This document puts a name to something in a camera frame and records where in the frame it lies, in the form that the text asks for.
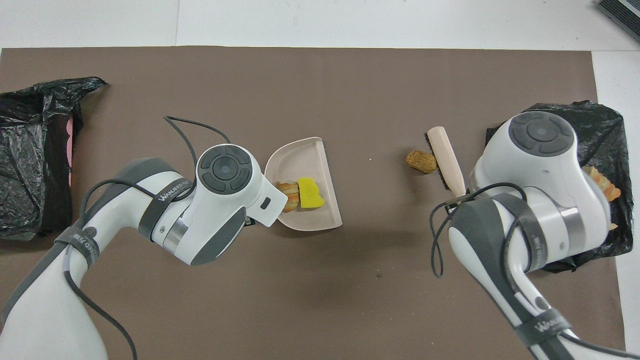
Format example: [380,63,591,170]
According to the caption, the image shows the orange striped bread piece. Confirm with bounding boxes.
[275,181,301,213]

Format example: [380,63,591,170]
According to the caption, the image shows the beige brush with black bristles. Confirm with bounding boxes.
[426,126,468,198]

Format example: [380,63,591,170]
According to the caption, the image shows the golden brown bread roll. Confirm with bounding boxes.
[405,150,438,174]

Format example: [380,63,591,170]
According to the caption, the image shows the wavy yellow sponge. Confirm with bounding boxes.
[297,177,326,209]

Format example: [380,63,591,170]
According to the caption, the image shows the beige plastic dustpan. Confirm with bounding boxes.
[264,137,344,232]

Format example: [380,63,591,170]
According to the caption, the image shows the pale striped bread chunk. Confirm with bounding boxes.
[582,166,622,203]

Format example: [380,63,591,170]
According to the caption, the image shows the black trash bag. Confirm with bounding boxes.
[484,100,635,274]
[0,76,107,242]

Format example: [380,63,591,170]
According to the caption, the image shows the pink plastic bin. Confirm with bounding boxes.
[64,116,76,187]

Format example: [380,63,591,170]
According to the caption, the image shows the brown table mat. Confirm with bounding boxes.
[0,46,627,360]

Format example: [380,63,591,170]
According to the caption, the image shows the dark grey ribbed object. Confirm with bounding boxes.
[596,0,640,44]

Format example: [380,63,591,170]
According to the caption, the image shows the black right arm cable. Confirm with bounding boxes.
[430,182,531,279]

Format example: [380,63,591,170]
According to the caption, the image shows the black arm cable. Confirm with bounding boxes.
[62,116,232,360]
[430,182,531,279]

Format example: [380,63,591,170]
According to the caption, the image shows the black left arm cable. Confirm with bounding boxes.
[62,116,232,360]

